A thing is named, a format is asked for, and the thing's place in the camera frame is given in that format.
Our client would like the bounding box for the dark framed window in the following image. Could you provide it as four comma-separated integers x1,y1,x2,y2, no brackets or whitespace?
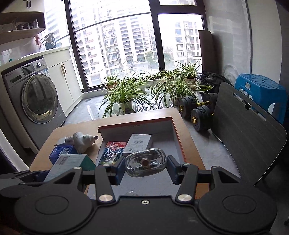
64,0,207,93

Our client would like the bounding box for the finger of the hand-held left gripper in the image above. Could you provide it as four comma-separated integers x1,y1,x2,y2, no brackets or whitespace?
0,170,53,186

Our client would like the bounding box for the teal cardboard box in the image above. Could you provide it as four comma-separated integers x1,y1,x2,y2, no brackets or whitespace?
44,154,97,182

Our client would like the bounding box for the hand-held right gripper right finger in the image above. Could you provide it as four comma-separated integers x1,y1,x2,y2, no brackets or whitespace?
166,155,247,203

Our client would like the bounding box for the small white labelled box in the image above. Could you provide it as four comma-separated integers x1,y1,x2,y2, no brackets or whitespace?
122,133,152,156

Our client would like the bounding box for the grey washing machine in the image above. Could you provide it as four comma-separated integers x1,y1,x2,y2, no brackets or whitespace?
1,56,67,149

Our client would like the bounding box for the brown rolled mat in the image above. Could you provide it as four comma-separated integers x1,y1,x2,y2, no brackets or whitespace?
198,30,214,73

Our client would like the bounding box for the cream floor cabinet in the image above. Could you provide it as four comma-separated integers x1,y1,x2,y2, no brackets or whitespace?
44,46,83,118

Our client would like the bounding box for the white plug-in vaporizer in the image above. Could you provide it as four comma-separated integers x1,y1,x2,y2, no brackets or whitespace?
72,132,99,154

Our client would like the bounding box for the white round fan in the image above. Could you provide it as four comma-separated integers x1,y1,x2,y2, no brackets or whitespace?
222,64,240,87

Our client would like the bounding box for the red and blue card pack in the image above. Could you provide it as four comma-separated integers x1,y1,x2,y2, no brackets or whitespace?
98,141,127,166

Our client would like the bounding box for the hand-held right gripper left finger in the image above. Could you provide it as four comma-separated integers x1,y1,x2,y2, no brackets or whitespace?
44,156,126,204

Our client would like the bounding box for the wooden wall shelf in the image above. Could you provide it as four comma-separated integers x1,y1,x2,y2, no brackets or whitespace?
0,14,47,44

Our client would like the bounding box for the black dumbbell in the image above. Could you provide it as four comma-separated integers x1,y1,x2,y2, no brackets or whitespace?
178,92,218,119
190,106,215,132

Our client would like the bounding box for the blue printed box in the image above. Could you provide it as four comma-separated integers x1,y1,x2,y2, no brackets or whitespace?
48,145,78,165

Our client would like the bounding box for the orange-edged cardboard box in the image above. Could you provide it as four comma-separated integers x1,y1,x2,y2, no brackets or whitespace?
86,116,210,200

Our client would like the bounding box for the hanging blue cloth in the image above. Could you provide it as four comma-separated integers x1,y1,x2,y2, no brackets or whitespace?
44,33,57,50

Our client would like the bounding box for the dark folding board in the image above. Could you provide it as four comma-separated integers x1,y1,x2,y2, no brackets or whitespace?
211,82,288,187

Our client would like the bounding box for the potted spider plant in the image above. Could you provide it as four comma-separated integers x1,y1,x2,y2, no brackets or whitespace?
99,73,127,95
98,77,154,119
169,60,204,84
129,72,155,91
151,72,213,108

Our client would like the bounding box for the cream upper cabinet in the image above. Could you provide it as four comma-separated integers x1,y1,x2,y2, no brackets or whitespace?
0,0,46,14

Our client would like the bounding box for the blue plastic stool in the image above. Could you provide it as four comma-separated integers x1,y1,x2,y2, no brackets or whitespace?
234,73,288,125

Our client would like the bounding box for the black bag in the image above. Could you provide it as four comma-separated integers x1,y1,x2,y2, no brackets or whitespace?
200,71,234,93

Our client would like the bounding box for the clear bottle with grey cap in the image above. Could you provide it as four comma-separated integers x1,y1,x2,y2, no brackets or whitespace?
125,148,168,178

